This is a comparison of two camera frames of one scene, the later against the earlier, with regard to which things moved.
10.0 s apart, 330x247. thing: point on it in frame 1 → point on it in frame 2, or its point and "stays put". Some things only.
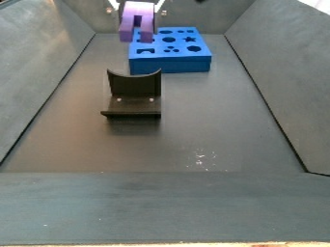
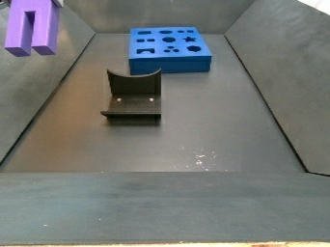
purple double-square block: x=137 y=14 → x=45 y=28
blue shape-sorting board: x=177 y=50 stays put
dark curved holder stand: x=135 y=96 stays put
